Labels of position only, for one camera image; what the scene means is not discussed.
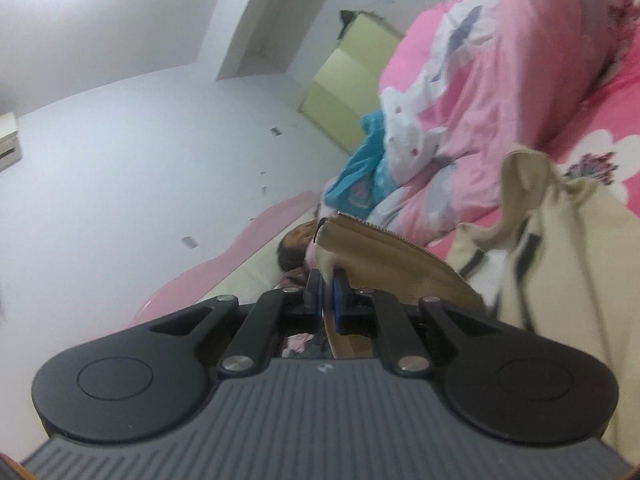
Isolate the pale yellow wardrobe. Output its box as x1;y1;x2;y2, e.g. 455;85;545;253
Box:
299;12;402;154

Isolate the beige zip-up jacket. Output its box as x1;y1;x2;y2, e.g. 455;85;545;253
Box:
307;151;639;479

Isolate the white air conditioner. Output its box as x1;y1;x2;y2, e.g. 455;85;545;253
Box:
0;112;23;171

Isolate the pink bed headboard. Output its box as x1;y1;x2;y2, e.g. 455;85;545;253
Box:
130;191;318;326

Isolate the cream pillow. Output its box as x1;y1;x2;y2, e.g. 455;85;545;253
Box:
202;240;283;304

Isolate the teal patterned blanket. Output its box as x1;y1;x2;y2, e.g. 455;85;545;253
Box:
324;110;398;219

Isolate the pink floral duvet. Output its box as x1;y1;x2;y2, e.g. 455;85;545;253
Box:
362;0;630;244

